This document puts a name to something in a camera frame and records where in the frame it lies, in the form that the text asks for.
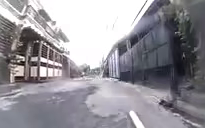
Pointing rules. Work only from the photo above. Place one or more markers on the robot's own part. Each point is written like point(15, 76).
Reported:
point(136, 120)

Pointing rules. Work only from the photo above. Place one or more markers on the grey asphalt road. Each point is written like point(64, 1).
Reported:
point(73, 106)

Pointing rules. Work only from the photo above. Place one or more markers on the grey corrugated metal building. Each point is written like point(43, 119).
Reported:
point(150, 53)

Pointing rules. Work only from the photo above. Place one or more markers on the dark pole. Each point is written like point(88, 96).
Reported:
point(173, 66)

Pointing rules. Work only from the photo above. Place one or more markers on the grey concrete pavement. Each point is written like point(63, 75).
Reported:
point(3, 89)
point(196, 106)

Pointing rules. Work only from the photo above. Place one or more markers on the white multi-storey building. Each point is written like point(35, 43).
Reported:
point(40, 50)

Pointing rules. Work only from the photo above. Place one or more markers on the distant trees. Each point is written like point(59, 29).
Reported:
point(86, 69)

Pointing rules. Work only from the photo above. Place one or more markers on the green trees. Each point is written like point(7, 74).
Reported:
point(196, 40)

